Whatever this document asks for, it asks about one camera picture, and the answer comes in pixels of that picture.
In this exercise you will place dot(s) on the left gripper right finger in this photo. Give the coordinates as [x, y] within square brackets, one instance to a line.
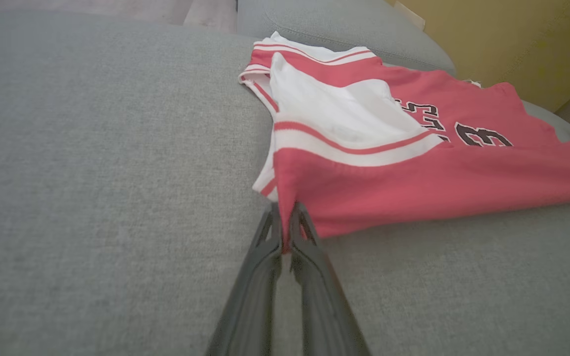
[319, 301]

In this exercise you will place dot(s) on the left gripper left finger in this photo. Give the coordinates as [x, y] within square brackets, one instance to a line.
[255, 296]

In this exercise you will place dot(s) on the red white basketball jersey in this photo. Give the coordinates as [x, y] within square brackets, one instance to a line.
[413, 188]

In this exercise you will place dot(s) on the large grey sofa seat cushion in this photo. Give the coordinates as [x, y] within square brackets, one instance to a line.
[92, 198]

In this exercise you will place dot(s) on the small grey sofa seat cushion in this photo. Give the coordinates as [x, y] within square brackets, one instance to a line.
[344, 24]

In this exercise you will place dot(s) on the white sofa label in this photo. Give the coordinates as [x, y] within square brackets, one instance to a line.
[411, 15]

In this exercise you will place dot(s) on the yellow sofa backrest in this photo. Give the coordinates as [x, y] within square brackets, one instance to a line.
[512, 39]

